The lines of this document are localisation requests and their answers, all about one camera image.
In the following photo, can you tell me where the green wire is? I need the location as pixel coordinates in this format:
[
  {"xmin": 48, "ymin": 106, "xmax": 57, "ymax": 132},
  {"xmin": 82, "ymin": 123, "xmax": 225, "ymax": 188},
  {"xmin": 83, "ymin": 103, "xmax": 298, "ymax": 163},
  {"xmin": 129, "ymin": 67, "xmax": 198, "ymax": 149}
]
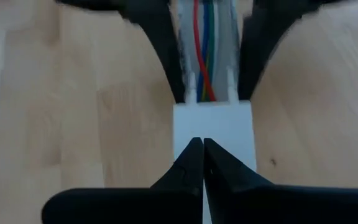
[{"xmin": 206, "ymin": 0, "xmax": 216, "ymax": 101}]

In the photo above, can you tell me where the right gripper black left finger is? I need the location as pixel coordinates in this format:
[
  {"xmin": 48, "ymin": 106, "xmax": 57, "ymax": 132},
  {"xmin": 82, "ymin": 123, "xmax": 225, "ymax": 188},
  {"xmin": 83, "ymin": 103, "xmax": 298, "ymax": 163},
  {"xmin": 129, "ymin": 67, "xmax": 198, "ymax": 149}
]
[{"xmin": 41, "ymin": 138, "xmax": 204, "ymax": 224}]

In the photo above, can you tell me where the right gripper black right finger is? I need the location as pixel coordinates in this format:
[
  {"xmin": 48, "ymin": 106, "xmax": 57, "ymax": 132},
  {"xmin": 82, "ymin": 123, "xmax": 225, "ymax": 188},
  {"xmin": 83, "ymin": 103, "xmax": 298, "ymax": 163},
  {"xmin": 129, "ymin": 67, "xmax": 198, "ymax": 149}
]
[{"xmin": 204, "ymin": 139, "xmax": 358, "ymax": 224}]

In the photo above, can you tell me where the red wire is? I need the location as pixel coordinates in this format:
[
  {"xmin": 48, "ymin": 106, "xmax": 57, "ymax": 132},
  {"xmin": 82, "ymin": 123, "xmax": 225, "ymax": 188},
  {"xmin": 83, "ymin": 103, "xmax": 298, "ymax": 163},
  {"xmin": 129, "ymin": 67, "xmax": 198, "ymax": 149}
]
[{"xmin": 192, "ymin": 0, "xmax": 217, "ymax": 102}]

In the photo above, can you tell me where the white duct cover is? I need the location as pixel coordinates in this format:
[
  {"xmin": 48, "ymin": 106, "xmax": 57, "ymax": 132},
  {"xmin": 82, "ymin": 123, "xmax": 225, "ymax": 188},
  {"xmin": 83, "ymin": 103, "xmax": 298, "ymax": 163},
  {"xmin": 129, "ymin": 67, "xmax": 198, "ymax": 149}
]
[{"xmin": 172, "ymin": 100, "xmax": 258, "ymax": 224}]

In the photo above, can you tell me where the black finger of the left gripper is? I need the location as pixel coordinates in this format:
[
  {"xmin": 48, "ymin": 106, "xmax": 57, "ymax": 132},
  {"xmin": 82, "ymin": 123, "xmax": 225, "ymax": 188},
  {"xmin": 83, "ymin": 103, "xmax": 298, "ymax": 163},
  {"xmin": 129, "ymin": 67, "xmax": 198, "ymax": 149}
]
[
  {"xmin": 237, "ymin": 0, "xmax": 341, "ymax": 101},
  {"xmin": 54, "ymin": 0, "xmax": 186, "ymax": 104}
]

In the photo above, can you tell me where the blue wire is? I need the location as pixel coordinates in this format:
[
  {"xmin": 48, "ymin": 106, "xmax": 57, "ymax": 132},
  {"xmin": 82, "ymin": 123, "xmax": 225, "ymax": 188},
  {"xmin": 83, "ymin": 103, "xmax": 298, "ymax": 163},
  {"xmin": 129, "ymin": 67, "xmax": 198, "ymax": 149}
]
[{"xmin": 196, "ymin": 0, "xmax": 211, "ymax": 102}]

